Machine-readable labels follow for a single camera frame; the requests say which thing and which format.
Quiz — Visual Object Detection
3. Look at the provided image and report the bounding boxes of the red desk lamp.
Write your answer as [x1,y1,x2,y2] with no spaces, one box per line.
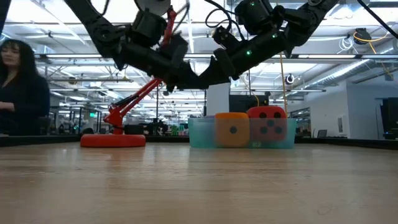
[80,0,178,149]

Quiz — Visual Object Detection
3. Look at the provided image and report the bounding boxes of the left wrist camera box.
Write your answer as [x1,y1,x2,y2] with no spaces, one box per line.
[161,33,189,68]

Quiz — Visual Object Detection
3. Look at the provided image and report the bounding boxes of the black flat device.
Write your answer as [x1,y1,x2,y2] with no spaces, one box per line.
[123,124,146,136]

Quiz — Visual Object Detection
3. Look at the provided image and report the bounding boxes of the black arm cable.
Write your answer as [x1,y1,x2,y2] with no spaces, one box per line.
[357,0,398,40]

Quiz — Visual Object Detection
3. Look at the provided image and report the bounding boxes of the orange foam die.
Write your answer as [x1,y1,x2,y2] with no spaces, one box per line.
[214,112,251,148]

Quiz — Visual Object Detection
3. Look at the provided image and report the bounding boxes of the black computer case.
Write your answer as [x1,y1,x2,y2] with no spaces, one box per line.
[229,95,270,114]

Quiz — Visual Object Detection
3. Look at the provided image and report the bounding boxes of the person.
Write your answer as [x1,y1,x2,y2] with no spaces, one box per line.
[0,39,51,136]

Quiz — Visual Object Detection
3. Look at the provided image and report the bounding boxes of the yellow cable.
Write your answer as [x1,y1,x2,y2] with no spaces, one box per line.
[279,52,289,113]

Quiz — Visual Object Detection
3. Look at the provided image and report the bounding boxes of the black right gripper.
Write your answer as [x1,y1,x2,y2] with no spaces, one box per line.
[201,48,241,90]

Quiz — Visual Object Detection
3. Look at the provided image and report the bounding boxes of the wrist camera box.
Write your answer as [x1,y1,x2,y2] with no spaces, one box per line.
[161,33,189,68]
[212,26,239,47]

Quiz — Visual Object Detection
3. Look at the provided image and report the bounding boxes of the green stacked crates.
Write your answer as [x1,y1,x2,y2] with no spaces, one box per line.
[170,124,189,136]

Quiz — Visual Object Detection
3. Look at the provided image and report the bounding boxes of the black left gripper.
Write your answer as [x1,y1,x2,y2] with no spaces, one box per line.
[161,60,202,91]

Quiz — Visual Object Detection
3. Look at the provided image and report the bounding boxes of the red foam die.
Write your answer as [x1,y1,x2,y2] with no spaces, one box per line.
[247,106,288,143]

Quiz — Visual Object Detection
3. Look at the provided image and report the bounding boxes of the teal translucent plastic bin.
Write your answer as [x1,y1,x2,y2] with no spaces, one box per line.
[187,117,297,149]

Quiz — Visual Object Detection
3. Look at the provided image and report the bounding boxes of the black monitor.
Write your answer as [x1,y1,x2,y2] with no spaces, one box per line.
[381,98,398,141]

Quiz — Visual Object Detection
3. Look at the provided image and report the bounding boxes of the black metal table frame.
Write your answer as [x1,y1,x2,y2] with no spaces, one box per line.
[0,134,398,151]

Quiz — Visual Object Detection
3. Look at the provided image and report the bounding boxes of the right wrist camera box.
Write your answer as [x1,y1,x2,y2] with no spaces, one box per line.
[212,26,239,47]

